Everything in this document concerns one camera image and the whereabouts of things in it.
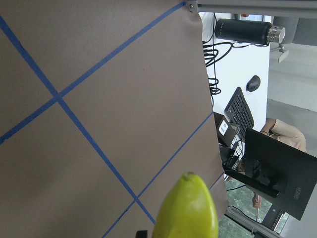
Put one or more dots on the seated person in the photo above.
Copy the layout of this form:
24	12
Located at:
284	133

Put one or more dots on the brown paper table mat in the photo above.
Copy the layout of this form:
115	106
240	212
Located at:
104	104

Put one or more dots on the black computer monitor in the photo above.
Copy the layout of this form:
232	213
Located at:
279	173

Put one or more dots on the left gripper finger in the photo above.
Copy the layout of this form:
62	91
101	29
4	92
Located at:
141	234

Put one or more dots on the black keyboard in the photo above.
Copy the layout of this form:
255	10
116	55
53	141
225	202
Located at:
238	112

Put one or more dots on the black water bottle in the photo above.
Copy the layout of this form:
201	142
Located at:
254	32

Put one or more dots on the black computer mouse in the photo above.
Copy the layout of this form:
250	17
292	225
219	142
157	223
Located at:
253	83

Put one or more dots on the aluminium frame post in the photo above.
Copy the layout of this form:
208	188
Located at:
305	8

